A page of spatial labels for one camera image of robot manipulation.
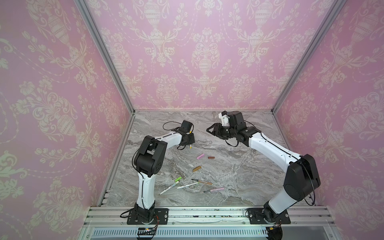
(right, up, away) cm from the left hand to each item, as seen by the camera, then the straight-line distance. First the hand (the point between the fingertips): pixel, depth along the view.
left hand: (192, 140), depth 102 cm
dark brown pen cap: (+12, -10, -7) cm, 17 cm away
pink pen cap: (+5, -10, -7) cm, 13 cm away
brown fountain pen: (+5, -22, -17) cm, 28 cm away
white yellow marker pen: (-1, -4, -2) cm, 5 cm away
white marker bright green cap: (-8, -22, -17) cm, 29 cm away
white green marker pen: (-3, -23, -18) cm, 30 cm away
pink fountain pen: (+13, -26, -19) cm, 34 cm away
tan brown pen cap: (+3, -16, -12) cm, 20 cm away
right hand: (+10, +8, -19) cm, 22 cm away
